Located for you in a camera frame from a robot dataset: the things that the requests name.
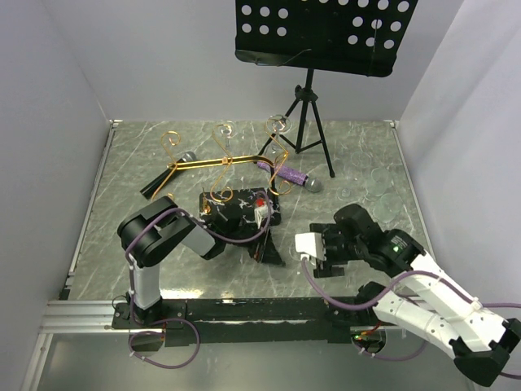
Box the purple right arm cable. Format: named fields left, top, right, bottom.
left=300, top=256, right=521, bottom=380

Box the black marble rack base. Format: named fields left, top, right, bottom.
left=199, top=187, right=282, bottom=226

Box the black microphone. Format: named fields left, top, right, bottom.
left=139, top=152, right=197, bottom=200

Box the gold wine glass rack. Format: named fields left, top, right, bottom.
left=151, top=123, right=292, bottom=203

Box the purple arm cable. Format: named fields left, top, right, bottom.
left=300, top=256, right=521, bottom=380
left=124, top=189, right=272, bottom=371

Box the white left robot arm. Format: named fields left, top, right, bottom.
left=117, top=189, right=286, bottom=327

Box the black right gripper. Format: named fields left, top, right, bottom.
left=309, top=222, right=362, bottom=277

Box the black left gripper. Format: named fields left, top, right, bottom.
left=225, top=222, right=285, bottom=268

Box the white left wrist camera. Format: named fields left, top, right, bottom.
left=254, top=198, right=270, bottom=229

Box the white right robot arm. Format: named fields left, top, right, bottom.
left=295, top=204, right=520, bottom=387

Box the purple glitter microphone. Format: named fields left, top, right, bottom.
left=255, top=160, right=323, bottom=193

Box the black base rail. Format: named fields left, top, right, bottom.
left=112, top=297, right=378, bottom=347

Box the black music stand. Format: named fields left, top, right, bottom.
left=234, top=0, right=418, bottom=153

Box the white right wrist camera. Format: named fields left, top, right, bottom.
left=295, top=232, right=326, bottom=261

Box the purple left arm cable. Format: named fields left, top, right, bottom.
left=124, top=189, right=272, bottom=371

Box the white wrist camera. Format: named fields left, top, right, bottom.
left=295, top=232, right=326, bottom=261
left=254, top=198, right=270, bottom=229

